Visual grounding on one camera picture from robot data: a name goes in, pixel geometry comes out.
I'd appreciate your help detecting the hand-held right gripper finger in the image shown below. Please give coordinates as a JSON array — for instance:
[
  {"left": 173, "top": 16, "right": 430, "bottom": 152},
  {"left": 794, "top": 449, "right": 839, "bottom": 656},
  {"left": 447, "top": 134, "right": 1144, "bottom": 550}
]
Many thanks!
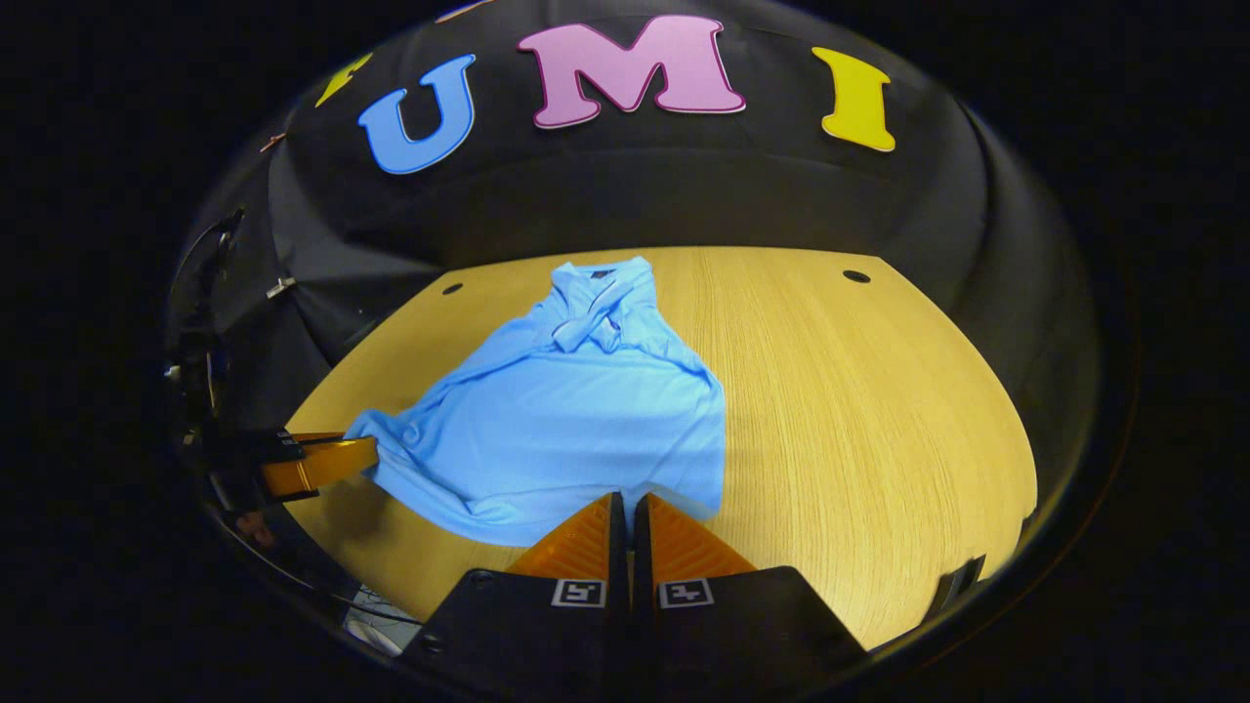
[
  {"left": 396, "top": 491, "right": 631, "bottom": 689},
  {"left": 633, "top": 493, "right": 870, "bottom": 689}
]

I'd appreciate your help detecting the light blue T-shirt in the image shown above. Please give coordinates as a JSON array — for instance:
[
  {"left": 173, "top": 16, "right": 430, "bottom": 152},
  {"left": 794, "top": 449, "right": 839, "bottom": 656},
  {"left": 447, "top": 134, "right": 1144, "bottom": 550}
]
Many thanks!
[{"left": 344, "top": 256, "right": 729, "bottom": 548}]

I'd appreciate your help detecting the black backdrop cloth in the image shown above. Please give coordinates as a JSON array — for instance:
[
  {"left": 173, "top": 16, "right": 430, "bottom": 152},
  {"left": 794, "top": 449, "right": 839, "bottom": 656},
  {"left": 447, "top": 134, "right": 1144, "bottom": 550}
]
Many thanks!
[{"left": 166, "top": 0, "right": 1109, "bottom": 518}]

